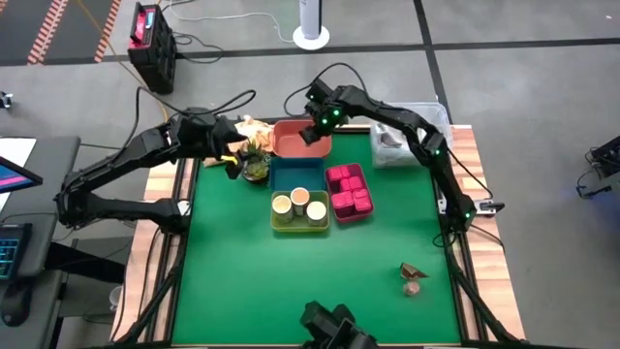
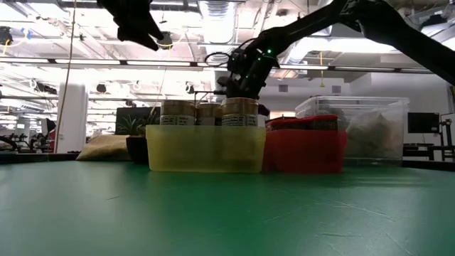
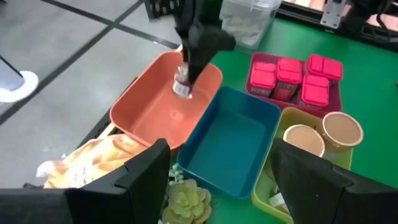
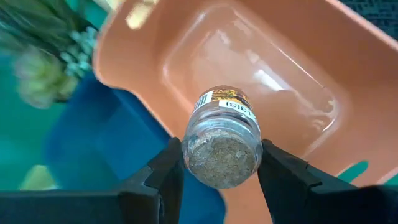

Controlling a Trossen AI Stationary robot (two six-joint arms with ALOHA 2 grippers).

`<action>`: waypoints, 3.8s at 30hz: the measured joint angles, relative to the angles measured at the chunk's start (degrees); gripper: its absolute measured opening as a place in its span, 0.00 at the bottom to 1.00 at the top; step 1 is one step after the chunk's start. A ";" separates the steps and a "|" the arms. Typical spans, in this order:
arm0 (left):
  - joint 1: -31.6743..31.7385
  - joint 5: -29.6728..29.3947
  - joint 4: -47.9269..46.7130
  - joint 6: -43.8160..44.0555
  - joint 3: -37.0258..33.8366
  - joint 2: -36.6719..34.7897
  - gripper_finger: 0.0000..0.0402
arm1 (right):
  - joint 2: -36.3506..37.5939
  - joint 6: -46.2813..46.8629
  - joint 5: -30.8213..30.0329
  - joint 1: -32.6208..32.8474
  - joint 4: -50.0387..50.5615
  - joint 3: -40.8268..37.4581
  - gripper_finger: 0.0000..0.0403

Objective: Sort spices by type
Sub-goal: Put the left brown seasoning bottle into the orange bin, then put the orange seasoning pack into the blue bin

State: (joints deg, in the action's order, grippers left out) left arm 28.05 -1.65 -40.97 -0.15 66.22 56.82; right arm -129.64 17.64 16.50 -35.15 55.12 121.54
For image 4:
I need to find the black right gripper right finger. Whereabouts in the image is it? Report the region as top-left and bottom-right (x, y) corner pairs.
(257, 139), (398, 224)

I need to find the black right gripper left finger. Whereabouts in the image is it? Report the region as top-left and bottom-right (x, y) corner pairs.
(0, 136), (185, 224)

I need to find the small glass spice jar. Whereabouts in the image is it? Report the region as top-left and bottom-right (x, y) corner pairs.
(182, 85), (264, 190)

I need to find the lime green plastic bin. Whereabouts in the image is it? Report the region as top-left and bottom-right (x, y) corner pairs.
(18, 164), (60, 191)

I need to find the blue plastic bin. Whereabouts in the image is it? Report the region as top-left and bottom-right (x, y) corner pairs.
(43, 73), (227, 224)

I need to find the potted succulent plant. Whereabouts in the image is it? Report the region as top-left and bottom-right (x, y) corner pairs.
(0, 0), (100, 110)

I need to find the orange plastic bin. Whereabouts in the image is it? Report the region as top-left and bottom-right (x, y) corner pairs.
(92, 0), (398, 224)

